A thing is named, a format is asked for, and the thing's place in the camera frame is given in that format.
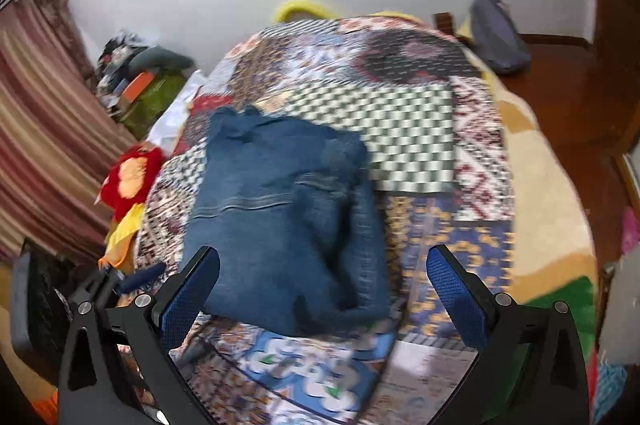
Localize pink toy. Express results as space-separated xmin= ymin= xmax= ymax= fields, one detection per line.
xmin=620 ymin=205 xmax=640 ymax=256

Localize wooden door frame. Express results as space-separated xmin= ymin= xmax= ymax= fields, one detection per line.
xmin=585 ymin=0 xmax=640 ymax=160

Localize beige fleece blanket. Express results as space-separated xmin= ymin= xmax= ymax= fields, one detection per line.
xmin=385 ymin=55 xmax=601 ymax=425

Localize grey-blue backpack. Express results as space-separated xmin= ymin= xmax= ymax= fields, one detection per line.
xmin=470 ymin=0 xmax=532 ymax=74

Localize person's left forearm orange sleeve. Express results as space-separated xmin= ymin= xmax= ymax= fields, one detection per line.
xmin=30 ymin=387 xmax=62 ymax=425

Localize wooden bed post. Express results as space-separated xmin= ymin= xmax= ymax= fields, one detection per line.
xmin=434 ymin=12 xmax=468 ymax=38

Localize yellow plush cushion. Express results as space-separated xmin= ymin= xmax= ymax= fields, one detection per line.
xmin=274 ymin=0 xmax=341 ymax=23

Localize red and yellow plush toy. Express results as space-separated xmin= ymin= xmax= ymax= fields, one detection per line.
xmin=95 ymin=144 xmax=166 ymax=268

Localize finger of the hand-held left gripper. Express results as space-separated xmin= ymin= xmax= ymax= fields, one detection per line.
xmin=117 ymin=262 xmax=168 ymax=296

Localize pile of assorted clutter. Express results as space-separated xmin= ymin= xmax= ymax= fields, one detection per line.
xmin=95 ymin=32 xmax=151 ymax=116

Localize orange box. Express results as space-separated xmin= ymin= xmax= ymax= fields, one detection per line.
xmin=122 ymin=72 xmax=155 ymax=103

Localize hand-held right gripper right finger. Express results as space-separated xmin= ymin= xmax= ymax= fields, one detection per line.
xmin=426 ymin=244 xmax=591 ymax=425

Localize grey bolster cushion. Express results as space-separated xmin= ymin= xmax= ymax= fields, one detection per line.
xmin=129 ymin=46 xmax=196 ymax=73

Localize blue denim jeans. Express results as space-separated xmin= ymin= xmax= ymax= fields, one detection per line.
xmin=180 ymin=107 xmax=393 ymax=338

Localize teal patterned cloth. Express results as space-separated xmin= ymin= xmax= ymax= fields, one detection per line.
xmin=595 ymin=355 xmax=628 ymax=411

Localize white sheet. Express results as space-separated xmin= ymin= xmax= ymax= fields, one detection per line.
xmin=147 ymin=70 xmax=211 ymax=150

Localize patchwork patterned blanket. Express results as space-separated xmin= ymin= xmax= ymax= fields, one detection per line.
xmin=135 ymin=17 xmax=516 ymax=425

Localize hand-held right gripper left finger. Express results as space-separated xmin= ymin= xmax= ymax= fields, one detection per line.
xmin=57 ymin=246 xmax=222 ymax=425

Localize white stickered cabinet door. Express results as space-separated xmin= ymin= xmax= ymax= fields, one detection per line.
xmin=597 ymin=245 xmax=640 ymax=366

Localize dark bag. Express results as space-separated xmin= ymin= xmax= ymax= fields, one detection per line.
xmin=10 ymin=250 xmax=76 ymax=356

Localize striped maroon curtain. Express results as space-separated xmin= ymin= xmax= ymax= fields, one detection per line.
xmin=0 ymin=0 xmax=138 ymax=266

